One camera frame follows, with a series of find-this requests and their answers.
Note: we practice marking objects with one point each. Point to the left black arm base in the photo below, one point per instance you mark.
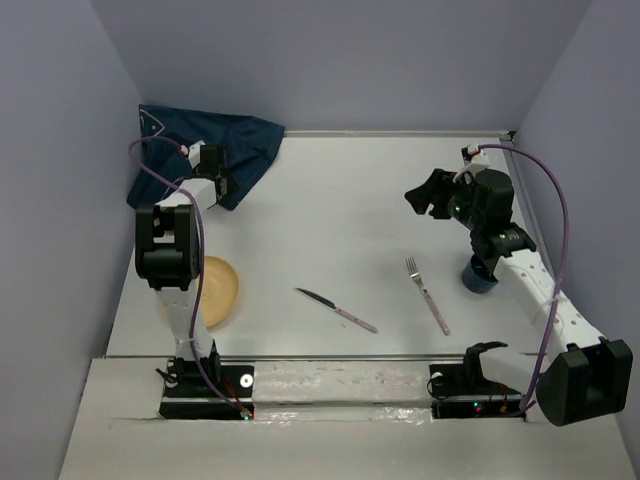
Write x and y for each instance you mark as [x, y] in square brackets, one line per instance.
[187, 396]

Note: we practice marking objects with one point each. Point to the pink handled knife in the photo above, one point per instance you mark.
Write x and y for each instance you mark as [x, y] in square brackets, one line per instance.
[337, 310]

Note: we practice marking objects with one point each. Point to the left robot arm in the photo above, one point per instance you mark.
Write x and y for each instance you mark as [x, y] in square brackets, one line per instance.
[169, 254]

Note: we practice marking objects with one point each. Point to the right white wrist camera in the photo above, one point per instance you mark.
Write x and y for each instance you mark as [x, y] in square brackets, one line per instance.
[475, 160]

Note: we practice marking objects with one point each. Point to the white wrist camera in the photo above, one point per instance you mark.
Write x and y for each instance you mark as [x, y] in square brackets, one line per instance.
[475, 160]
[193, 153]

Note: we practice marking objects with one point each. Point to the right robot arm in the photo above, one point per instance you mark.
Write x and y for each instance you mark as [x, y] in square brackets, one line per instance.
[579, 373]

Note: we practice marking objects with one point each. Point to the navy whale placemat cloth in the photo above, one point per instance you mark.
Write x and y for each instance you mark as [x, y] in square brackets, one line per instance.
[251, 146]

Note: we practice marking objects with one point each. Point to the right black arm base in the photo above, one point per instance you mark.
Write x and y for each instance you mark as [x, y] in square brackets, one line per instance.
[456, 395]

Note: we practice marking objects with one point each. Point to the yellow round plate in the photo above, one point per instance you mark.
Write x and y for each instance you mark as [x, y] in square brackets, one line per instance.
[214, 301]

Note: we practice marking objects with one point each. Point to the dark blue mug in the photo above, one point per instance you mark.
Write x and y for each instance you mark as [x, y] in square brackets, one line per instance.
[476, 277]

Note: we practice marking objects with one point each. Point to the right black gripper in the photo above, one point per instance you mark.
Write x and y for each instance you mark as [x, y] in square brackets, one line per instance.
[441, 183]

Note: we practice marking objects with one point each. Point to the pink handled fork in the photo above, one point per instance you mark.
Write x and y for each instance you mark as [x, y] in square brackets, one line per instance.
[416, 277]

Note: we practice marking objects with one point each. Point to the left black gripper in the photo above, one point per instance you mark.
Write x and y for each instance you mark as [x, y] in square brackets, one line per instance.
[224, 175]

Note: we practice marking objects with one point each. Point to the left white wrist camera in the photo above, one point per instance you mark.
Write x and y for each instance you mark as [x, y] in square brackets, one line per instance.
[193, 153]

